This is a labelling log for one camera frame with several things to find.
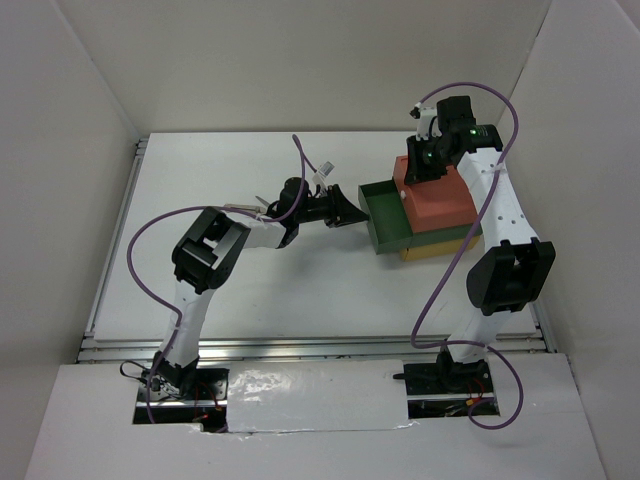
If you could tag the red top drawer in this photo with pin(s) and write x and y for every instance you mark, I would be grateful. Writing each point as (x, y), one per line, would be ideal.
(436, 204)

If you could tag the black handled scissors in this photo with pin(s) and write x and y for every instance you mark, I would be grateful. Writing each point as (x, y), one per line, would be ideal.
(263, 201)

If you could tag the green drawer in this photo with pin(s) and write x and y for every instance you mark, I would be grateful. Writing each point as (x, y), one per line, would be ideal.
(388, 226)

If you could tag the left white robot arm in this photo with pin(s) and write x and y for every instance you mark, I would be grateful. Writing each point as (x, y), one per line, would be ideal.
(207, 253)

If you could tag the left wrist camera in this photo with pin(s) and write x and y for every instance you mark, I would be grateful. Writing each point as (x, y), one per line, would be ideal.
(322, 172)

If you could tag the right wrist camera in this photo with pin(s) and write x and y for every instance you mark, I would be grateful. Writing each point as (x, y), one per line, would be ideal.
(424, 115)

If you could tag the yellow bottom drawer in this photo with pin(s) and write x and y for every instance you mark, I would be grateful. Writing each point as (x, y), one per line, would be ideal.
(423, 250)

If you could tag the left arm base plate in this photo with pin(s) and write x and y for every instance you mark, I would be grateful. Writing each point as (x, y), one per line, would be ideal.
(209, 389)

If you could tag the white foam board cover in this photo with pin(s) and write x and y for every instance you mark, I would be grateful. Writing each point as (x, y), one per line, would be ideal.
(322, 396)

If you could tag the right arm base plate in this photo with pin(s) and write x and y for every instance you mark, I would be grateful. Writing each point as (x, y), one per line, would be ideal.
(422, 379)

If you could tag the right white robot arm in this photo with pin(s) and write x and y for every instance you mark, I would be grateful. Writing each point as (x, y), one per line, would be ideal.
(516, 263)

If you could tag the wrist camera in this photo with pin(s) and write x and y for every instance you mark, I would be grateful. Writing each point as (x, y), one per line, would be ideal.
(322, 172)
(424, 115)

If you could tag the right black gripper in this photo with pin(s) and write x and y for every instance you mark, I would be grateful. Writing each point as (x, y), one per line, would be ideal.
(415, 172)

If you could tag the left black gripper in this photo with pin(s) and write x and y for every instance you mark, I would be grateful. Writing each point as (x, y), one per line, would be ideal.
(340, 212)

